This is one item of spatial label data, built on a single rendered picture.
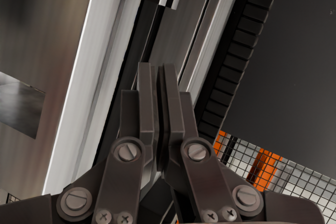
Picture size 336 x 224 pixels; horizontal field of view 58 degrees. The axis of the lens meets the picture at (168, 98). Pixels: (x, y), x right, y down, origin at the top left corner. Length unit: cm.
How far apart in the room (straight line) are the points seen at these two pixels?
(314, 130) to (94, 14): 59
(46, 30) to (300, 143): 60
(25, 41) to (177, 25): 25
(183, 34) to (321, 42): 35
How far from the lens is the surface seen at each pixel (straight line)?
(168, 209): 45
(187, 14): 40
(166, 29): 41
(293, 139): 70
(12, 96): 25
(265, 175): 199
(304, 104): 68
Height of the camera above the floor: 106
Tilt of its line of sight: 13 degrees down
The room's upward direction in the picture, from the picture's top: 113 degrees clockwise
